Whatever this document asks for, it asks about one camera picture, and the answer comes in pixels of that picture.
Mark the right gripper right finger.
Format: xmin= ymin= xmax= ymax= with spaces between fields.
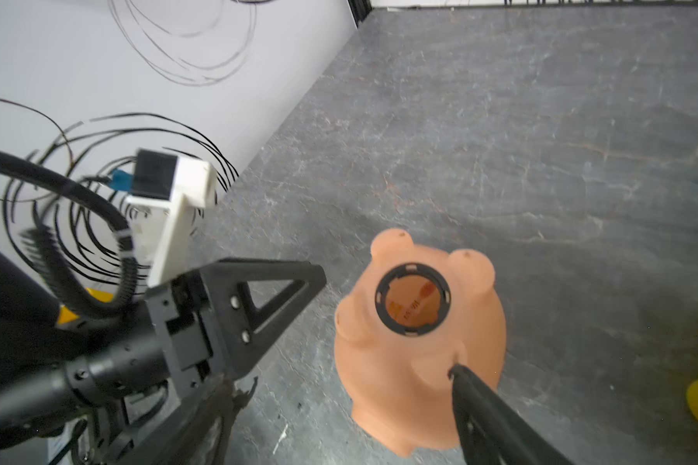
xmin=448 ymin=364 xmax=570 ymax=465

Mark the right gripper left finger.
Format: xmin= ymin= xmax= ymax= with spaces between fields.
xmin=101 ymin=371 xmax=260 ymax=465

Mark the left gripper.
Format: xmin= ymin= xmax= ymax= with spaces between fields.
xmin=72 ymin=258 xmax=328 ymax=408

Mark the pink piggy bank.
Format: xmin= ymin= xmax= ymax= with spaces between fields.
xmin=335 ymin=229 xmax=506 ymax=457

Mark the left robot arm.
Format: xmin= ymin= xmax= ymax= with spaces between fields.
xmin=0 ymin=150 xmax=326 ymax=449

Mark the yellow mug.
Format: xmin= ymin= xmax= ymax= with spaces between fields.
xmin=55 ymin=288 xmax=114 ymax=326

